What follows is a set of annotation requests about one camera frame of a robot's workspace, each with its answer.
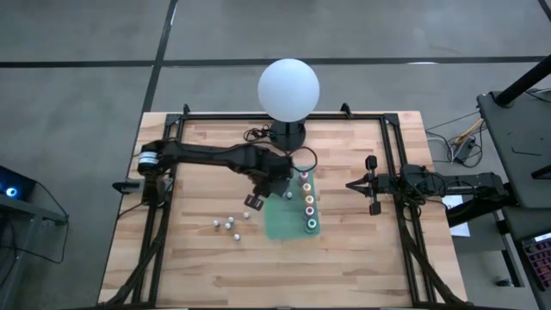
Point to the large orange food coloring bottle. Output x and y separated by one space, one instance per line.
304 175

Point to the black computer mouse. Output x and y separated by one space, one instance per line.
503 283

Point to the green cutting mat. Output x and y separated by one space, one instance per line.
284 224

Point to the large green food coloring bottle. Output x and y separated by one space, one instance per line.
311 224

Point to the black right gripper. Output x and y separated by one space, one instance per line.
372 187

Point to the white paper sheet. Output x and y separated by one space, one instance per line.
456 219

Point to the black metal stand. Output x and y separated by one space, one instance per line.
39 214

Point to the large yellow food coloring bottle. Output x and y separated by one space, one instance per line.
306 187
309 200

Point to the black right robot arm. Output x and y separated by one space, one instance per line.
465 185

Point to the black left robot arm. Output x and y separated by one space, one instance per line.
206 153

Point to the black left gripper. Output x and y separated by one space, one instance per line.
271 172

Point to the black computer with blue light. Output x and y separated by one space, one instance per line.
13 185

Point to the black hex key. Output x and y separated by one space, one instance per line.
525 153

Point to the backlit computer keyboard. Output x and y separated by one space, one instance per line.
540 258

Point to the large red food coloring bottle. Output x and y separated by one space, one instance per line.
309 211

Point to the white globe table lamp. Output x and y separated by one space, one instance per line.
288 90

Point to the dark grey desk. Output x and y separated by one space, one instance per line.
516 142

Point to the black round post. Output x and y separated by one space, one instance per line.
525 82

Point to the black desk support beam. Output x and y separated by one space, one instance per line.
473 213

